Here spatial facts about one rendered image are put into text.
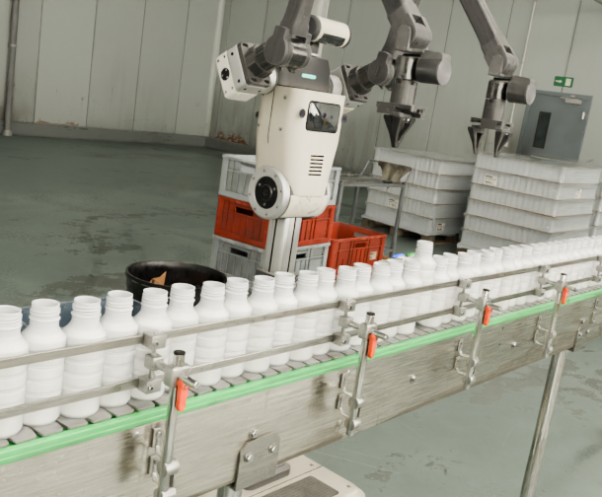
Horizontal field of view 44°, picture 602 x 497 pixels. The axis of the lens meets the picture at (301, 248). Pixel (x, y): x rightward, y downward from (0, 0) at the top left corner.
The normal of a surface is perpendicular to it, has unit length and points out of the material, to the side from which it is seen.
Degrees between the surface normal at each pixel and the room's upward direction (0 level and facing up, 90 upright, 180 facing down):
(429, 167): 90
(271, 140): 101
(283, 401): 90
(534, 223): 89
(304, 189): 90
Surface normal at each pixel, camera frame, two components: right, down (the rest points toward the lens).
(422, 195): -0.69, 0.04
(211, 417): 0.73, 0.25
